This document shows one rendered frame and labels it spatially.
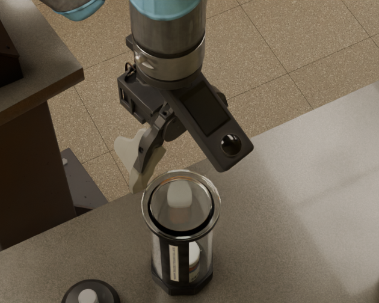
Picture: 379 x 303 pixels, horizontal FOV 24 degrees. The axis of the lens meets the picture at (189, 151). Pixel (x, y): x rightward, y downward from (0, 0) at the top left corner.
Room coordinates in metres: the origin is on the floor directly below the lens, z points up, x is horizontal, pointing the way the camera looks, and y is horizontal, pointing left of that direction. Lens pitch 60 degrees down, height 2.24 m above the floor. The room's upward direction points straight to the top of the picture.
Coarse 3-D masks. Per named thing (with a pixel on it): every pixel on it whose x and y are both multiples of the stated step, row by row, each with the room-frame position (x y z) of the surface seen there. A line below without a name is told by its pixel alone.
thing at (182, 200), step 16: (160, 176) 0.58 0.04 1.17; (176, 176) 0.58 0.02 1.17; (192, 176) 0.58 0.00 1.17; (144, 192) 0.55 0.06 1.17; (160, 192) 0.56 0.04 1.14; (176, 192) 0.58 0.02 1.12; (192, 192) 0.57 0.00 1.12; (208, 192) 0.55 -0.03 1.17; (144, 208) 0.53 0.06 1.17; (160, 208) 0.56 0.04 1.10; (176, 208) 0.58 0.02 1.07; (192, 208) 0.57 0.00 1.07; (208, 208) 0.55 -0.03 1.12; (160, 224) 0.50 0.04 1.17; (176, 224) 0.58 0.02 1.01; (192, 224) 0.57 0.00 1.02; (208, 224) 0.50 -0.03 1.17; (208, 240) 0.51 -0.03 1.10; (160, 256) 0.50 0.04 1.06; (192, 256) 0.49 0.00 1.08; (208, 256) 0.51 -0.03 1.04; (160, 272) 0.50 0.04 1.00; (192, 272) 0.49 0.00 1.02; (208, 272) 0.52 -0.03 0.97
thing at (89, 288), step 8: (88, 280) 0.50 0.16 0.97; (96, 280) 0.50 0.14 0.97; (72, 288) 0.49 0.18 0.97; (80, 288) 0.49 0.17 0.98; (88, 288) 0.49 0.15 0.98; (96, 288) 0.49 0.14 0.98; (104, 288) 0.49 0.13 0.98; (112, 288) 0.49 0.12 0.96; (64, 296) 0.48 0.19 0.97; (72, 296) 0.47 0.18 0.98; (80, 296) 0.46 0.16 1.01; (88, 296) 0.46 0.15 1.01; (96, 296) 0.46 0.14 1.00; (104, 296) 0.47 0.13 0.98; (112, 296) 0.47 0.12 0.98
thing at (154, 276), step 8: (208, 232) 0.50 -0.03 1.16; (168, 240) 0.48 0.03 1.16; (176, 240) 0.48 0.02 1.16; (184, 240) 0.48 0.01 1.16; (192, 240) 0.48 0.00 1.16; (152, 264) 0.53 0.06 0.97; (152, 272) 0.52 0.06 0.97; (160, 280) 0.50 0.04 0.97; (208, 280) 0.51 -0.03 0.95; (168, 288) 0.49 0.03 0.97; (176, 288) 0.49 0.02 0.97; (184, 288) 0.49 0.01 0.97; (192, 288) 0.49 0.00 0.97; (200, 288) 0.50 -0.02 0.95
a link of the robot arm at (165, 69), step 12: (204, 36) 0.54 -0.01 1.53; (204, 48) 0.54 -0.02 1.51; (144, 60) 0.52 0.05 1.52; (156, 60) 0.51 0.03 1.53; (168, 60) 0.51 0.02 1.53; (180, 60) 0.51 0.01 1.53; (192, 60) 0.52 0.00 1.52; (144, 72) 0.52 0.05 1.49; (156, 72) 0.51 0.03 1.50; (168, 72) 0.51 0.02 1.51; (180, 72) 0.51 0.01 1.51; (192, 72) 0.52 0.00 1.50
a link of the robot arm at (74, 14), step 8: (40, 0) 0.94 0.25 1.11; (48, 0) 0.93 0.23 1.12; (56, 0) 0.93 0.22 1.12; (64, 0) 0.92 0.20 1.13; (72, 0) 0.92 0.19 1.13; (80, 0) 0.92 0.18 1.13; (88, 0) 0.93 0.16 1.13; (96, 0) 0.93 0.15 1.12; (104, 0) 0.94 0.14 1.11; (56, 8) 0.93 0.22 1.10; (64, 8) 0.92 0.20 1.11; (72, 8) 0.92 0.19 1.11; (80, 8) 0.92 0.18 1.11; (88, 8) 0.92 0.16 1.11; (96, 8) 0.92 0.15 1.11; (64, 16) 0.93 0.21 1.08; (72, 16) 0.92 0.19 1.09; (80, 16) 0.92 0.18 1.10; (88, 16) 0.92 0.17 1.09
